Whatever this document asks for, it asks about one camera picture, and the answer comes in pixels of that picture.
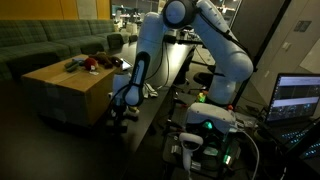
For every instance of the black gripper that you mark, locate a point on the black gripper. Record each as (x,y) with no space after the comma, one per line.
(119,107)

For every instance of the small white scrap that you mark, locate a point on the small white scrap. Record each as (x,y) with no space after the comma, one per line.
(94,72)

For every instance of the red ball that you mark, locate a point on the red ball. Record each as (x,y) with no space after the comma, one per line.
(90,63)

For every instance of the blue cloth item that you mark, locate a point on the blue cloth item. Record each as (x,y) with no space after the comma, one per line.
(79,60)

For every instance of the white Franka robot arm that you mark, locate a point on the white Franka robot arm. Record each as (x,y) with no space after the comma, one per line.
(230,56)

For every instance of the large cardboard box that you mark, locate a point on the large cardboard box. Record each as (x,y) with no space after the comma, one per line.
(66,100)

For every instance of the black electronics box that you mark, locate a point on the black electronics box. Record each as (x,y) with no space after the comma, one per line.
(216,150)

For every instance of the white VR controller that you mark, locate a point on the white VR controller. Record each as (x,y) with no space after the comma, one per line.
(188,146)

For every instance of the white VR headset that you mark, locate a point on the white VR headset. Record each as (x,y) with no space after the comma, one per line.
(210,116)

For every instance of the red stop button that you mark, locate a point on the red stop button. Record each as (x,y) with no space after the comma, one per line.
(230,107)

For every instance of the green plaid sofa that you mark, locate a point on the green plaid sofa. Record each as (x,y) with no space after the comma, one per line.
(33,40)

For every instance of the black slanted pole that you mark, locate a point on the black slanted pole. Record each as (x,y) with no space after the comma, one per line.
(263,50)

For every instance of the operator laptop with lit screen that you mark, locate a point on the operator laptop with lit screen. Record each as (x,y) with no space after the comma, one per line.
(293,96)

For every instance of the black stereo camera bar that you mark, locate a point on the black stereo camera bar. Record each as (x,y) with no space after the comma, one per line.
(186,41)

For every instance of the white wall switch plate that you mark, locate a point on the white wall switch plate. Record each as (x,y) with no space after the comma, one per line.
(286,45)

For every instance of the white wall sheet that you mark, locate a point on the white wall sheet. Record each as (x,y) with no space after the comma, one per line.
(313,61)

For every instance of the grey wall sign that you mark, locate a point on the grey wall sign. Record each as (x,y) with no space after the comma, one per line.
(302,25)

